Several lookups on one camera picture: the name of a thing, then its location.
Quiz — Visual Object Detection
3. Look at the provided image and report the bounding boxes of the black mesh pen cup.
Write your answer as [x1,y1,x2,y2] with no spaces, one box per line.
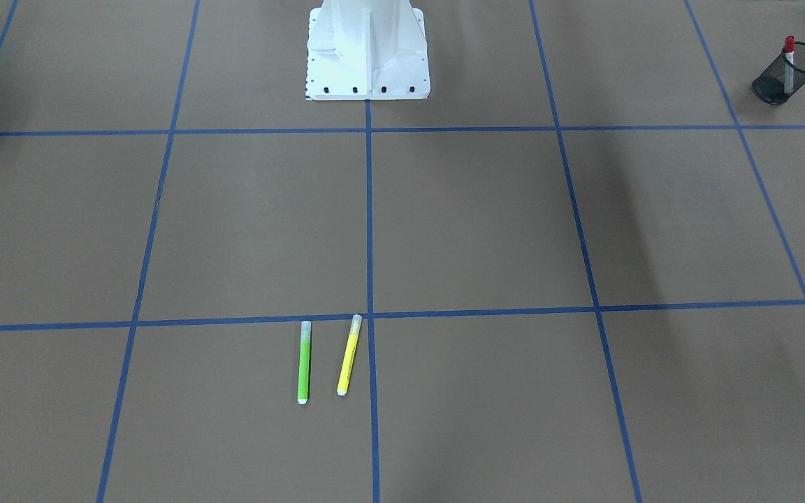
[751,41,805,105]

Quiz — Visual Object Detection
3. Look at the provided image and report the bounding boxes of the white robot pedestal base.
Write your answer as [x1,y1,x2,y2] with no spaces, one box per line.
[305,1,431,101]

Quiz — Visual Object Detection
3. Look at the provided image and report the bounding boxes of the green highlighter pen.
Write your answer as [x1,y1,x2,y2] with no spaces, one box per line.
[296,321,311,405]

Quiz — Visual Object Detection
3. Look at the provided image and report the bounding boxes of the yellow highlighter pen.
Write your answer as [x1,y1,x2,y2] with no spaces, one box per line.
[336,314,363,397]

